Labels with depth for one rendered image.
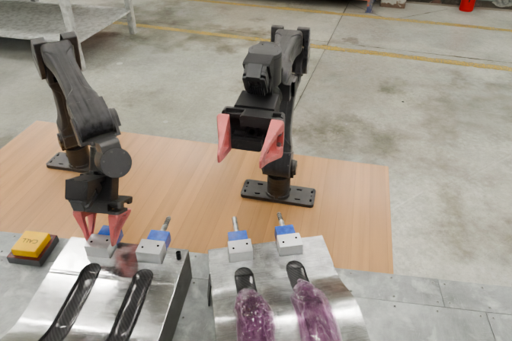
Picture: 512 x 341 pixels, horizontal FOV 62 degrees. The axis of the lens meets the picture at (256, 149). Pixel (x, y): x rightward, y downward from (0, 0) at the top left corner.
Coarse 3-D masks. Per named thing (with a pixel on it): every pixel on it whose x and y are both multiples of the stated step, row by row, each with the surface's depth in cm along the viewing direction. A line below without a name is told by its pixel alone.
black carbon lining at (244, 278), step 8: (288, 264) 89; (296, 264) 90; (240, 272) 88; (248, 272) 88; (288, 272) 88; (296, 272) 88; (304, 272) 88; (240, 280) 86; (248, 280) 86; (296, 280) 86; (240, 288) 85; (248, 288) 85; (256, 288) 84
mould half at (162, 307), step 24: (72, 240) 90; (72, 264) 85; (120, 264) 85; (144, 264) 85; (168, 264) 85; (48, 288) 81; (96, 288) 80; (120, 288) 80; (168, 288) 80; (24, 312) 77; (48, 312) 77; (96, 312) 77; (144, 312) 77; (168, 312) 77; (24, 336) 72; (72, 336) 72; (96, 336) 73; (144, 336) 73; (168, 336) 78
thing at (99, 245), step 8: (104, 232) 90; (120, 232) 91; (88, 240) 86; (96, 240) 86; (104, 240) 86; (120, 240) 92; (88, 248) 85; (96, 248) 85; (104, 248) 85; (112, 248) 87; (96, 256) 86; (104, 256) 86
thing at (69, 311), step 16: (80, 272) 83; (96, 272) 84; (144, 272) 83; (80, 288) 81; (128, 288) 80; (144, 288) 81; (64, 304) 78; (80, 304) 78; (128, 304) 78; (64, 320) 76; (128, 320) 76; (48, 336) 73; (64, 336) 72; (112, 336) 73; (128, 336) 73
